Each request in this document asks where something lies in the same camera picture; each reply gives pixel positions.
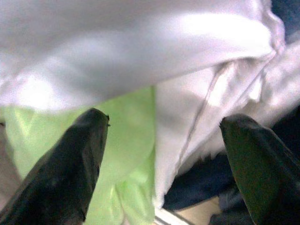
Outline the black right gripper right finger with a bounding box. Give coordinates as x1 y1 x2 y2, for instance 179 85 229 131
219 114 300 225

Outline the dark blue cloth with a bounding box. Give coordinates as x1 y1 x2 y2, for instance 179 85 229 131
163 151 253 225

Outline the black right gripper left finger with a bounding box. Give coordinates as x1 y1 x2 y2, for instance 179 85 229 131
0 107 111 225

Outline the light green cloth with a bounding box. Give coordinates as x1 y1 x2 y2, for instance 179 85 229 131
0 85 157 225

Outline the white cloth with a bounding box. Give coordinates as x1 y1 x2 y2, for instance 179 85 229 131
0 0 300 209

